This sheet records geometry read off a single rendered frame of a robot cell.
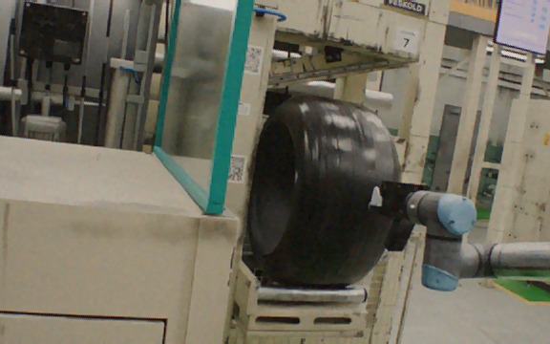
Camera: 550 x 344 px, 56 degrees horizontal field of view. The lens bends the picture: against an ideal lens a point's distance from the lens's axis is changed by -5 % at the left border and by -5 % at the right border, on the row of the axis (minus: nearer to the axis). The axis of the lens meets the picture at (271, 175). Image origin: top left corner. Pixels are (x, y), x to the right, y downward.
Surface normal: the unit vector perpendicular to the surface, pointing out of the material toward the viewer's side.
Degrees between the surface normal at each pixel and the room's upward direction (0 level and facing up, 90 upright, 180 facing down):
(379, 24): 90
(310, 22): 90
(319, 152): 68
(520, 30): 90
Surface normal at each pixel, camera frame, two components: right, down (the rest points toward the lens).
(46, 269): 0.31, 0.16
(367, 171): 0.34, -0.23
